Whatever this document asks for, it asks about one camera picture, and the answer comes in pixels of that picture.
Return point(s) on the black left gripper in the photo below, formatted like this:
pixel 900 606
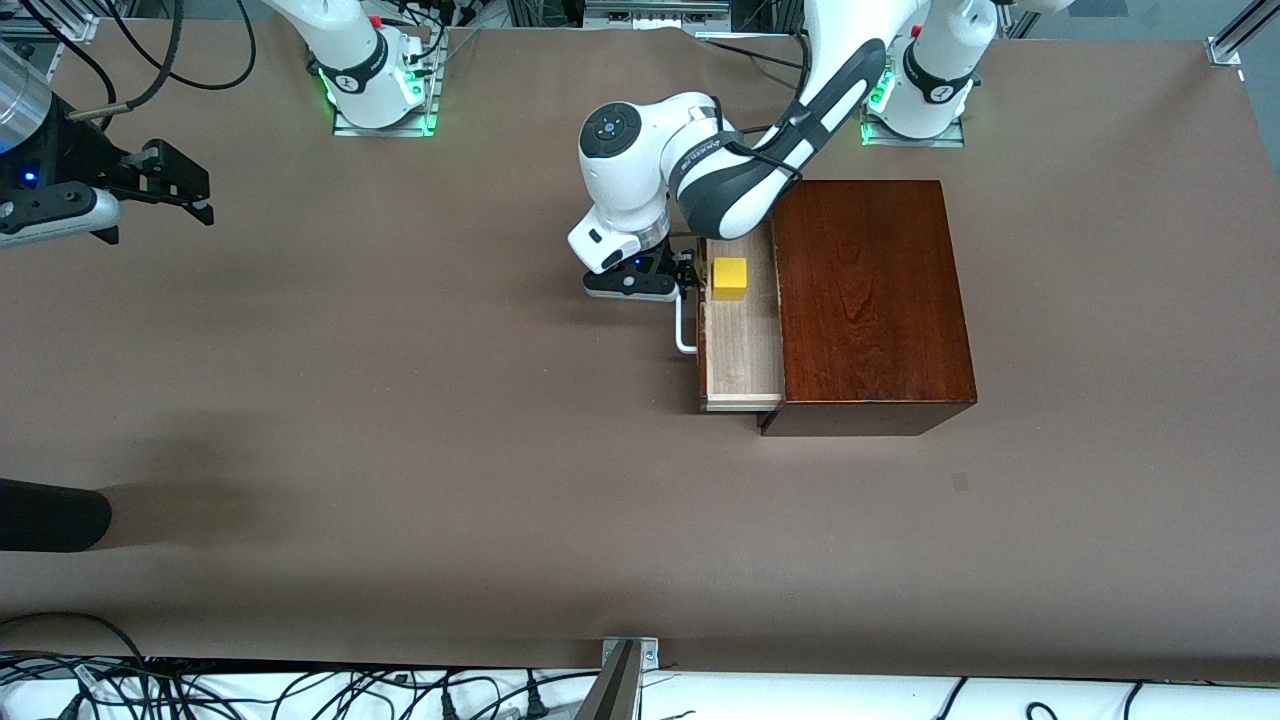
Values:
pixel 672 264

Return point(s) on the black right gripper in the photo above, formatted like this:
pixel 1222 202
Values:
pixel 88 160

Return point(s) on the yellow cube block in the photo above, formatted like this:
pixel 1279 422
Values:
pixel 730 278

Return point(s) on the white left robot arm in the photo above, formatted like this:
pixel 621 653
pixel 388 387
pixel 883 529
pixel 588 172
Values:
pixel 740 190

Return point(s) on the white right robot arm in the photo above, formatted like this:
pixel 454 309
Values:
pixel 350 60

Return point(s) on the dark brown wooden cabinet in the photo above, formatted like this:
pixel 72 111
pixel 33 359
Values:
pixel 870 300

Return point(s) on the grey equipment rack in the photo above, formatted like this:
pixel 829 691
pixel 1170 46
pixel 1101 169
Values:
pixel 650 12

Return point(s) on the brown table cover sheet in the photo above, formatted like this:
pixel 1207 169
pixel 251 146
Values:
pixel 400 420

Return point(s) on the black ribbed cylindrical object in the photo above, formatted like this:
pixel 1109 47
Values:
pixel 50 515

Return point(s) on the white lower shelf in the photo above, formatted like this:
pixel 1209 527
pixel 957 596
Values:
pixel 800 700

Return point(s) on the black power plug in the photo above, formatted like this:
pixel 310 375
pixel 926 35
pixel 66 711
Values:
pixel 535 705
pixel 450 708

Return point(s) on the aluminium frame rail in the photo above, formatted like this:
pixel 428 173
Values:
pixel 75 28

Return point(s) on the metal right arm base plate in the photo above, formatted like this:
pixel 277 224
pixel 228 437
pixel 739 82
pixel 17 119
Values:
pixel 385 131

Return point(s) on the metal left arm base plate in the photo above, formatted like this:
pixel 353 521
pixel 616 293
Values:
pixel 910 142

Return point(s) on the aluminium camera mount post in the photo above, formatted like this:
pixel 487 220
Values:
pixel 615 690

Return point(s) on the aluminium frame corner bracket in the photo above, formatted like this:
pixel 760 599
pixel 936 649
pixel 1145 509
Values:
pixel 1225 50

